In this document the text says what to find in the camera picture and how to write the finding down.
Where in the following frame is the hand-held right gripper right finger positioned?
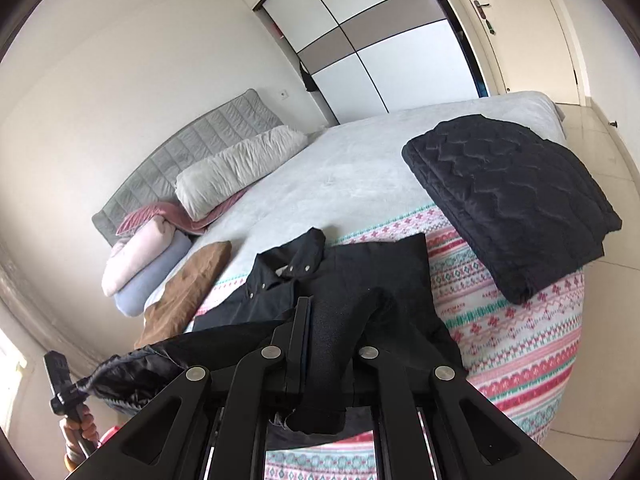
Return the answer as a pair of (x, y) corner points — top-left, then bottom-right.
(349, 344), (576, 480)

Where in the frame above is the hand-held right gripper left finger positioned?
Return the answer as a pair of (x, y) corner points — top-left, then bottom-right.
(67, 297), (311, 480)

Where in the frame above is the black button-up jacket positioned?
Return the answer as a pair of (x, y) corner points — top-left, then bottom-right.
(90, 227), (463, 436)

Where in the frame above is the person's left hand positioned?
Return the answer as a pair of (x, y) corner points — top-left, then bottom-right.
(59, 404), (99, 462)

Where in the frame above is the brown folded garment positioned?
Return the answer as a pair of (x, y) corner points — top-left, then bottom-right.
(134, 241), (233, 350)

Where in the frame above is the blue rolled blanket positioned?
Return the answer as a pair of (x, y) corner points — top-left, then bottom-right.
(114, 234), (193, 317)

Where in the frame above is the patterned knit-print blanket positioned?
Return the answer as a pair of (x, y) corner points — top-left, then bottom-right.
(192, 204), (586, 480)

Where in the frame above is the pink rolled blanket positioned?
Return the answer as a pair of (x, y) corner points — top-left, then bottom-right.
(101, 217), (176, 297)

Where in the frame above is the beige pillow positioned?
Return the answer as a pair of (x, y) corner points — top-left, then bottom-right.
(175, 126), (307, 222)

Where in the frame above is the striped pink pillow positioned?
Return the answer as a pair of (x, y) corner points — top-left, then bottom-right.
(116, 187), (251, 236)

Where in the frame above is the bed with grey sheet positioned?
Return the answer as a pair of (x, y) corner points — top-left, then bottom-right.
(145, 91), (586, 480)

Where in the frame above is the black quilted folded garment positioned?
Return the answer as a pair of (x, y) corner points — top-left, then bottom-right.
(401, 114), (623, 305)

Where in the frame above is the grey quilted headboard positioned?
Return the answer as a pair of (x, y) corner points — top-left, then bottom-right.
(91, 89), (284, 249)

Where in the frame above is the white sliding-door wardrobe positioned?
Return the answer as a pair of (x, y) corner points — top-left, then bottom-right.
(235, 0), (490, 127)

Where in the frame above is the cream room door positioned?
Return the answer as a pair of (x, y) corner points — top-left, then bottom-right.
(440, 0), (597, 107)

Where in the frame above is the metal door handle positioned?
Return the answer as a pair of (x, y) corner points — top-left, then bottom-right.
(474, 0), (497, 36)

